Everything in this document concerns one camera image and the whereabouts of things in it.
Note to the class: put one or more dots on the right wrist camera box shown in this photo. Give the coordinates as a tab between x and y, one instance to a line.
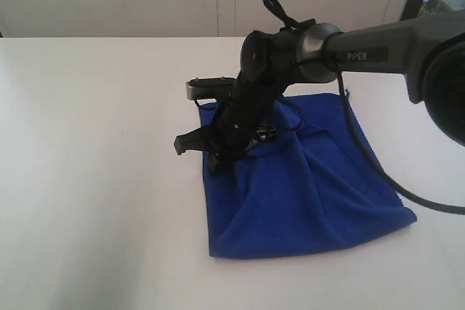
209	88

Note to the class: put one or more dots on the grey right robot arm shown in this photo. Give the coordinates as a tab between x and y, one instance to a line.
427	51

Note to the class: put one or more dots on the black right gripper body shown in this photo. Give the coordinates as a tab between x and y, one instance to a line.
237	125

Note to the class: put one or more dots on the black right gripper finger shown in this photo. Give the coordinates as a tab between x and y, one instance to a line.
196	140
218	163

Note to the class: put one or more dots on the blue terry towel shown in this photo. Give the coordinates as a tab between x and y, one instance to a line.
308	191

